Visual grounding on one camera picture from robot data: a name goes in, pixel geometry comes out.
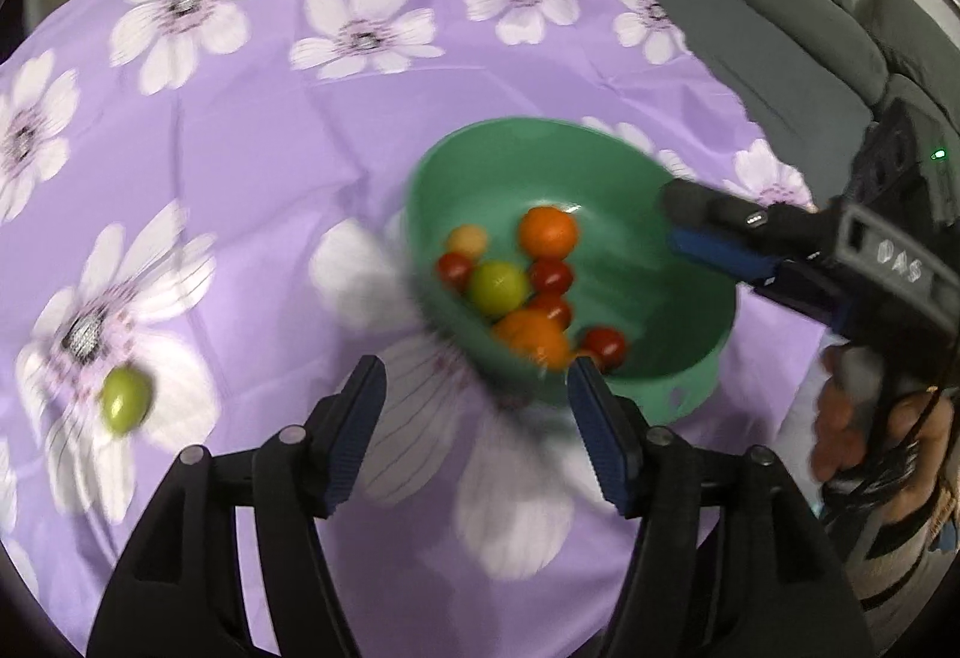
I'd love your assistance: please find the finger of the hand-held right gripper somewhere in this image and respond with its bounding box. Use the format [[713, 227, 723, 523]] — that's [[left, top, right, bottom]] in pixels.
[[658, 177, 845, 248], [666, 224, 852, 333]]

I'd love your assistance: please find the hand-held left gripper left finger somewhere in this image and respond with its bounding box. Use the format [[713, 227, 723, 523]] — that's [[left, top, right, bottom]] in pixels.
[[86, 355, 388, 658]]

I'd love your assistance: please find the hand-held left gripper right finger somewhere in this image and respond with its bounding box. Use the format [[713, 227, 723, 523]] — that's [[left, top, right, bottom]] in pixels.
[[567, 358, 875, 658]]

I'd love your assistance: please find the green plastic bowl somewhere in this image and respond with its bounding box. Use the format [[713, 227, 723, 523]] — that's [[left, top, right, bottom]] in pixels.
[[405, 116, 738, 425]]

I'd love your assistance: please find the red cherry tomato with stem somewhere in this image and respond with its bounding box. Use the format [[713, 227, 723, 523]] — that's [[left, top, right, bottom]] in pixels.
[[579, 326, 629, 370]]

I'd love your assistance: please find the orange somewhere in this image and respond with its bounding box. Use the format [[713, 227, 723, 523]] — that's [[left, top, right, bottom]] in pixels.
[[519, 206, 581, 258], [493, 310, 572, 372]]

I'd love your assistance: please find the yellow-green jujube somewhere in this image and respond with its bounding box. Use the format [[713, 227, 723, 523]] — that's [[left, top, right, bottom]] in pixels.
[[469, 261, 532, 318]]

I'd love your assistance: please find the small yellow-brown fruit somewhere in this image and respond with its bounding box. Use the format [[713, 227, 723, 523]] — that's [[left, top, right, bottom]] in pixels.
[[446, 225, 490, 258]]

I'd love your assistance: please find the green jujube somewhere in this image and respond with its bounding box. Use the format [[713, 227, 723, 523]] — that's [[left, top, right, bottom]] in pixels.
[[100, 365, 154, 436]]

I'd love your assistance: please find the person's right hand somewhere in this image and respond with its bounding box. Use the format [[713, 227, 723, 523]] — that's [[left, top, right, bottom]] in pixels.
[[810, 341, 960, 525]]

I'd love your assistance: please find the grey sofa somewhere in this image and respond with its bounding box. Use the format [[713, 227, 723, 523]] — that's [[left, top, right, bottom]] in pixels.
[[617, 0, 960, 201]]

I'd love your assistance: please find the purple floral tablecloth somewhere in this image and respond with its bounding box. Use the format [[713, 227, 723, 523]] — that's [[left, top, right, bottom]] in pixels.
[[0, 0, 835, 658]]

